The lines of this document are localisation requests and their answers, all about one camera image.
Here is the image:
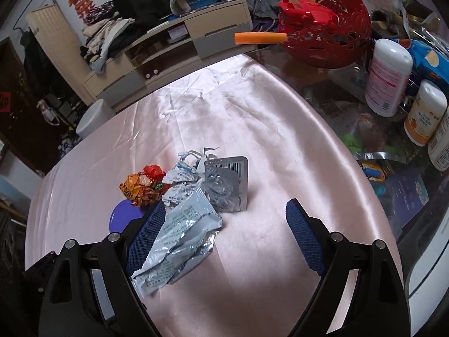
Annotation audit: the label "beige folded mattress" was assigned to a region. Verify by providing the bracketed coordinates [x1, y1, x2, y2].
[26, 3, 90, 104]

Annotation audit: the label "yellow capped white bottle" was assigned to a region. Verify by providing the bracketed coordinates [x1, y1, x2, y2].
[427, 105, 449, 172]

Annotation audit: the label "silver blister pack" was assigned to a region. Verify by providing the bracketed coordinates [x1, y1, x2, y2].
[203, 156, 249, 213]

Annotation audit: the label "orange handled tool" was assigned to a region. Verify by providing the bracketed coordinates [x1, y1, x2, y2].
[234, 31, 290, 45]

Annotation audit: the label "red fish wall decoration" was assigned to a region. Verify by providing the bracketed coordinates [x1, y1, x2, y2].
[67, 0, 96, 23]

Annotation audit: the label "red openwork basket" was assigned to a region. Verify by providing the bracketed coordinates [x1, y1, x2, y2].
[281, 0, 372, 69]

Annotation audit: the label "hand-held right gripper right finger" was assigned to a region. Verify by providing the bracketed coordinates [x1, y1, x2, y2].
[285, 198, 412, 337]

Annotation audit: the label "purple round lid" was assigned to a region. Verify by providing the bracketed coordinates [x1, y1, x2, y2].
[110, 199, 148, 233]

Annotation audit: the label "dark hanging coats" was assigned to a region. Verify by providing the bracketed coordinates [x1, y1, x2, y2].
[19, 30, 71, 92]

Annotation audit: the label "pile of clothes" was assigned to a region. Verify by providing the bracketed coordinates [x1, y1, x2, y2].
[81, 2, 136, 74]

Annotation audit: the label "white shoes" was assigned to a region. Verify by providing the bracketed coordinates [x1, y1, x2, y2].
[58, 135, 83, 158]

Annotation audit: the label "orange foil wrapper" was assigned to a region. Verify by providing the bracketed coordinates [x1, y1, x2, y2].
[119, 172, 169, 207]

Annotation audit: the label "small red candy wrapper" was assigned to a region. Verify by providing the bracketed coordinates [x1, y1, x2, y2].
[143, 164, 166, 182]

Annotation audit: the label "gold and red snack bags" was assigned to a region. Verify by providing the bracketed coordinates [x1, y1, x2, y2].
[393, 0, 443, 36]

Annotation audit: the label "white plastic chair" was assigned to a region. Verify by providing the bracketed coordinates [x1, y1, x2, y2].
[403, 225, 449, 337]

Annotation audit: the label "blue snack bag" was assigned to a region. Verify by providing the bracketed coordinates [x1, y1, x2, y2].
[393, 37, 449, 85]

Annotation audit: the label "white bottle orange label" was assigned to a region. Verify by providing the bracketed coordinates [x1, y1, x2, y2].
[403, 80, 448, 147]

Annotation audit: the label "dark wooden door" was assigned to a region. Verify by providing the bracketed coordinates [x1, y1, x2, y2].
[0, 37, 76, 176]

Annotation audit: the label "light blue foil wrapper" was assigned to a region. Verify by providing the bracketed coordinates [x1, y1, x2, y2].
[131, 186, 223, 300]

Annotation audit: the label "white bottle pink label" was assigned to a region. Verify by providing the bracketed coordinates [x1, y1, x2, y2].
[365, 38, 414, 117]

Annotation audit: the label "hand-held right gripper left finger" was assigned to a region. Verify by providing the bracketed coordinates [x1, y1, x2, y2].
[38, 202, 167, 337]

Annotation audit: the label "grey crumpled clothes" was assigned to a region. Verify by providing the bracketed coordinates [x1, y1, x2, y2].
[235, 0, 281, 18]

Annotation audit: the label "pink satin cloth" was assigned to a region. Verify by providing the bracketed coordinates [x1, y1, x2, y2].
[24, 54, 409, 337]

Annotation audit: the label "black coat rack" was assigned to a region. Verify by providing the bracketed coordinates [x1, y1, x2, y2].
[14, 0, 58, 30]

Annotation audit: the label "white waste bin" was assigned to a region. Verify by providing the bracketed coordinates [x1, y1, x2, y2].
[75, 98, 116, 139]

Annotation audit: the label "beige television cabinet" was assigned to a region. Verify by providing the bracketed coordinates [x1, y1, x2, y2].
[83, 0, 254, 113]

